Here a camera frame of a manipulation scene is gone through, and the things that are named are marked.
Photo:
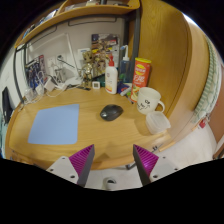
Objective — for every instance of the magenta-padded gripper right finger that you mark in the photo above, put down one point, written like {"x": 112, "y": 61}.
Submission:
{"x": 146, "y": 160}

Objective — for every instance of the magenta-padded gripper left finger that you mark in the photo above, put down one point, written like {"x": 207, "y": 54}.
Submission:
{"x": 80, "y": 160}

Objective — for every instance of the black computer mouse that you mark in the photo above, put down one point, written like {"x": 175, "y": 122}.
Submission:
{"x": 111, "y": 112}

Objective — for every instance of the light blue mouse pad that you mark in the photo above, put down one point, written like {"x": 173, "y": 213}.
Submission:
{"x": 55, "y": 125}

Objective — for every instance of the clear plastic lidded container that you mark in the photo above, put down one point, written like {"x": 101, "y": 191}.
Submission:
{"x": 157, "y": 122}

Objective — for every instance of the white mug with face print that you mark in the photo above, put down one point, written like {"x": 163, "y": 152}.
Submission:
{"x": 147, "y": 100}

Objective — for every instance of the white power strip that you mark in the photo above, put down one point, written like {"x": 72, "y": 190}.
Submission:
{"x": 61, "y": 86}

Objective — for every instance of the small white square clock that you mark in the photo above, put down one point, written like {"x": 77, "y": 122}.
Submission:
{"x": 96, "y": 85}

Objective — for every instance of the large white power adapter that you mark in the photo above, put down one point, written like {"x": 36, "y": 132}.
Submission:
{"x": 49, "y": 85}

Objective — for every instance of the red orange chips can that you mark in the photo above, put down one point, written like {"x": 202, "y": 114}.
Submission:
{"x": 140, "y": 78}

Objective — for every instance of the clear plastic jar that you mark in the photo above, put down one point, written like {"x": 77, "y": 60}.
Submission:
{"x": 30, "y": 94}

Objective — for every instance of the white lotion bottle red pump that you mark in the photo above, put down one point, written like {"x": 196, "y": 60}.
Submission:
{"x": 111, "y": 78}

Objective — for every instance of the black bag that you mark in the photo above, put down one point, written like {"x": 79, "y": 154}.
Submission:
{"x": 6, "y": 105}

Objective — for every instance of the green striped cloth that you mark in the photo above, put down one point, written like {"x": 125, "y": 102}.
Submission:
{"x": 208, "y": 90}

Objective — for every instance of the blue model kit box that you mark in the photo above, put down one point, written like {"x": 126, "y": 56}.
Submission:
{"x": 35, "y": 71}

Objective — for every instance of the colourful picture box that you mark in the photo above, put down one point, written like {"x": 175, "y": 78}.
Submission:
{"x": 105, "y": 41}

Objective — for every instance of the wooden shelf unit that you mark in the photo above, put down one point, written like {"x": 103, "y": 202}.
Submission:
{"x": 93, "y": 10}

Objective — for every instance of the white wall socket black plug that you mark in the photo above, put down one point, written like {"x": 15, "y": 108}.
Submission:
{"x": 61, "y": 60}

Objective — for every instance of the white wall panel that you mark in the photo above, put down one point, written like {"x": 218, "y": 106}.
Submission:
{"x": 83, "y": 53}

